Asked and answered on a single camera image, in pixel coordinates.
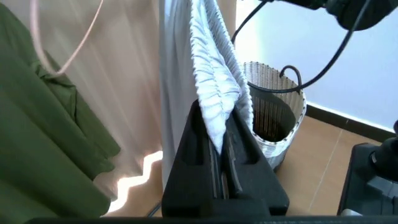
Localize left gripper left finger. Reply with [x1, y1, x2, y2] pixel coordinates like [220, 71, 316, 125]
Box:
[161, 99, 223, 217]

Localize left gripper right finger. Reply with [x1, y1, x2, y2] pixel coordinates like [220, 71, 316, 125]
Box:
[221, 107, 290, 217]

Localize pale grey shorts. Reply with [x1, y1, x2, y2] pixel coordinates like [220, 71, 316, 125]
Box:
[158, 0, 255, 189]

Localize green long-sleeved shirt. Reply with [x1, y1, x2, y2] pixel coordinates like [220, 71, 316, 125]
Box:
[0, 2, 121, 222]

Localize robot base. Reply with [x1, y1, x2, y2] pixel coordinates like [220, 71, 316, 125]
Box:
[337, 119, 398, 217]

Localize white laundry basket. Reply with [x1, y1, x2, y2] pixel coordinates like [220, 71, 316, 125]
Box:
[241, 61, 308, 170]

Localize pink clothes hanger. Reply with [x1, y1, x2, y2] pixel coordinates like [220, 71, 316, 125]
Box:
[29, 0, 105, 77]

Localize black cable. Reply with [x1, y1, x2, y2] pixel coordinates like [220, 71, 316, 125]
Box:
[231, 0, 373, 95]

